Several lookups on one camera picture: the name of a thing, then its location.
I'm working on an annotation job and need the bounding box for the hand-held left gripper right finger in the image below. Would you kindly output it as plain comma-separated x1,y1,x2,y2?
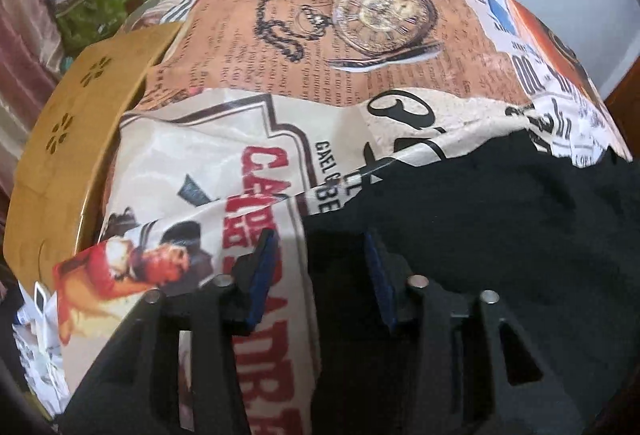
364,229,586,435

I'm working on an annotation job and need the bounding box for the striped pink curtain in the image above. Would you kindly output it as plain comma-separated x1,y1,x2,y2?
0,0,66,196

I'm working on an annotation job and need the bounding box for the green storage bag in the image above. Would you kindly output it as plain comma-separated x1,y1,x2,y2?
52,0,176,56

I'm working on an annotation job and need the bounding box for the white printed cloth pile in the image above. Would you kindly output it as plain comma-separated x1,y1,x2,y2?
15,282,71,421

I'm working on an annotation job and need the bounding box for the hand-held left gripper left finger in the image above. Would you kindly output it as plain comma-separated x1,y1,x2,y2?
60,229,281,435

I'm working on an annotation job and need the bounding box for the black elephant print t-shirt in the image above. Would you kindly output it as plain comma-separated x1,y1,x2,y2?
300,131,640,435

